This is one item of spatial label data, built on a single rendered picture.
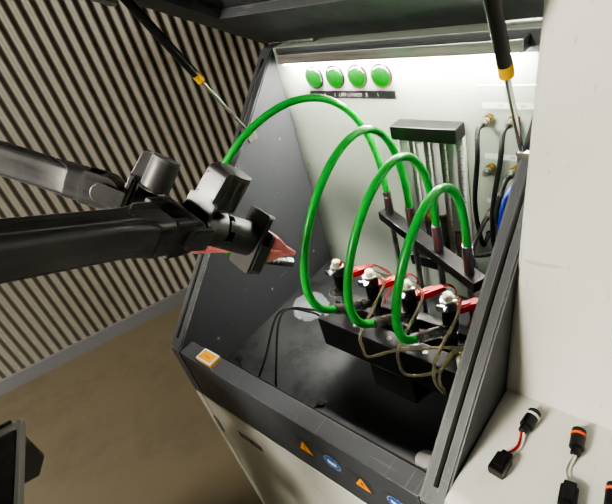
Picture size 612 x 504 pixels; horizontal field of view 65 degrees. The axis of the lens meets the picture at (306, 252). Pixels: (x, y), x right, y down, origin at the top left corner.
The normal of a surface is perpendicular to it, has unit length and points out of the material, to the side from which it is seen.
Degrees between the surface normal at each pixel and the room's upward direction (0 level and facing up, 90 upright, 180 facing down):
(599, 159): 76
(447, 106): 90
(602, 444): 0
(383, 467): 0
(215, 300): 90
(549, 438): 0
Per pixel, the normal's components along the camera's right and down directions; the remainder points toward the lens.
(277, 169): 0.74, 0.22
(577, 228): -0.67, 0.36
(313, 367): -0.25, -0.80
